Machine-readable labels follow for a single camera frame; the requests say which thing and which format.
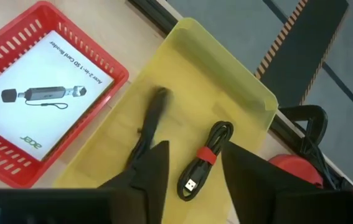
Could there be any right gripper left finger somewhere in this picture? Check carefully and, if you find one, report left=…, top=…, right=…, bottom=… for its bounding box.
left=97, top=139, right=171, bottom=224

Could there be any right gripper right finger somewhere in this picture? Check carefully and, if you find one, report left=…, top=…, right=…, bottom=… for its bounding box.
left=221, top=141, right=321, bottom=224

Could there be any black cable with red strap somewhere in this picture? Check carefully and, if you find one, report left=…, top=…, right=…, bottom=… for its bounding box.
left=176, top=120, right=235, bottom=202

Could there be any white card reader box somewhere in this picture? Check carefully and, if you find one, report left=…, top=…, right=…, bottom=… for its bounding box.
left=0, top=30, right=115, bottom=162

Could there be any yellow translucent plastic bin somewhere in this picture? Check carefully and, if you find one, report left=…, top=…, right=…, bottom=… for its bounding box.
left=52, top=17, right=279, bottom=224

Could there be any red desk lamp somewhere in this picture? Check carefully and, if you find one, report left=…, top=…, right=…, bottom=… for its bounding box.
left=267, top=153, right=353, bottom=192

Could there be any black clamp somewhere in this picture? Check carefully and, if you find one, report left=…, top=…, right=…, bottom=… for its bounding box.
left=278, top=105, right=329, bottom=147

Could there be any red plastic basket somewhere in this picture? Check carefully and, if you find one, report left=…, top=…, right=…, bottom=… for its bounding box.
left=0, top=0, right=130, bottom=189

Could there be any black mat with striped edges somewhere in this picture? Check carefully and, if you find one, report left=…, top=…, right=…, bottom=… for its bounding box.
left=253, top=0, right=351, bottom=109

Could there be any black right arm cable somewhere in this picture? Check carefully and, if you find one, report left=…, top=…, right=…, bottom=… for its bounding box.
left=300, top=136, right=339, bottom=189

